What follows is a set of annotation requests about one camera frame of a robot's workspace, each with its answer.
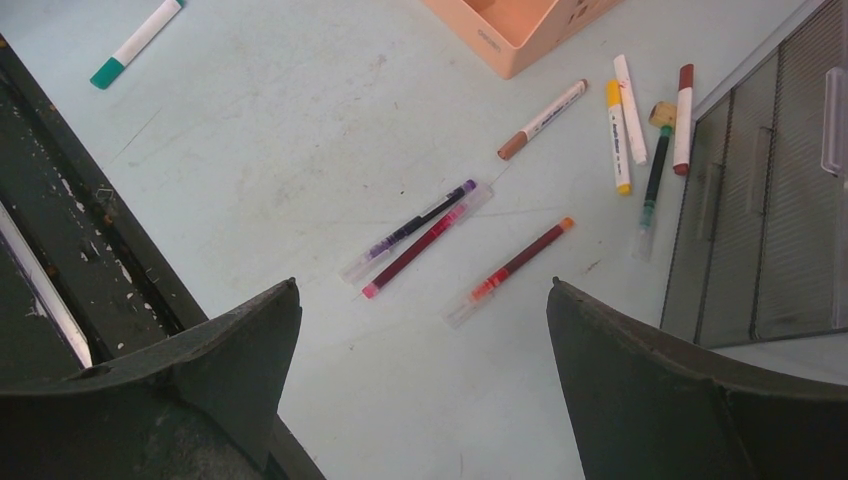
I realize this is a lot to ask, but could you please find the dark red gel pen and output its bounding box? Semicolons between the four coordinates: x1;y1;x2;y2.
362;183;493;299

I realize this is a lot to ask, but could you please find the dark red cap marker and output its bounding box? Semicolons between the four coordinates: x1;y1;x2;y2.
672;64;694;176

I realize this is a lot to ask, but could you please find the brown cap white marker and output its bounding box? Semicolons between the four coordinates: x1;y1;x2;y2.
497;79;588;161

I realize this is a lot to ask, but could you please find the purple gel pen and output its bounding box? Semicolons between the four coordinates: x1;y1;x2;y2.
339;179;478;284

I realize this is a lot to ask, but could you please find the orange red gel pen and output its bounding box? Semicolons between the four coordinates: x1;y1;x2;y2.
442;217;576;329

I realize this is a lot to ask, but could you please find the orange plastic file organizer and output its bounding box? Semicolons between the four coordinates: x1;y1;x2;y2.
423;0;622;80

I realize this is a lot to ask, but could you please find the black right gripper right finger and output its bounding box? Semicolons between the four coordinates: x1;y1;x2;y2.
546;280;847;479

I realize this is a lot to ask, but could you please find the yellow cap white marker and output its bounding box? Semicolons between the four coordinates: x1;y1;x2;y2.
605;80;632;196

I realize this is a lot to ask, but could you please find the green cap white marker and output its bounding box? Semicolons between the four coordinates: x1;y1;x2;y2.
89;0;186;90

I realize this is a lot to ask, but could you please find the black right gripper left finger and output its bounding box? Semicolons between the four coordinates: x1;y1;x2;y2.
1;279;302;479

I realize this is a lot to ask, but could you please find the clear plastic drawer cabinet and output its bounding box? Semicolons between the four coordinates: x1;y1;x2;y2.
660;1;847;348

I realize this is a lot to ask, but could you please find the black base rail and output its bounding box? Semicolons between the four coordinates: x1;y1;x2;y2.
1;43;321;479

